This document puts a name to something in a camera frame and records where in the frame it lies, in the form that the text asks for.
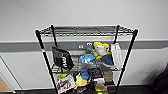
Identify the blue plush toy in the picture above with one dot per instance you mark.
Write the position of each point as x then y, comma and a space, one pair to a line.
87, 59

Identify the yellow and white plush toy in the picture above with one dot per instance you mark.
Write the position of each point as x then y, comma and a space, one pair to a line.
101, 49

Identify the glossy black bag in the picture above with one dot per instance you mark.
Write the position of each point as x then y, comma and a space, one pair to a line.
62, 59

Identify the blue round toy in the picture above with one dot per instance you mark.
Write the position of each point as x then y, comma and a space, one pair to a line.
85, 74

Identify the black box with label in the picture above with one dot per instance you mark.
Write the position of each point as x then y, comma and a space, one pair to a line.
97, 76

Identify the white flat package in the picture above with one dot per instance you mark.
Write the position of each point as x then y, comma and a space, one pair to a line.
116, 56

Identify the yellow soft toy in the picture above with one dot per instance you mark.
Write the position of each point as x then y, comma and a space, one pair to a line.
80, 81

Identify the small brown cardboard box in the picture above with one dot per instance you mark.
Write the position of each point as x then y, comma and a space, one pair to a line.
109, 78

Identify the long grey wall band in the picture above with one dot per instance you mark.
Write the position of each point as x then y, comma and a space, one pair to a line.
20, 46

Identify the white door frame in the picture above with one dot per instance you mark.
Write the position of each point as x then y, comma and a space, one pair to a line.
6, 73

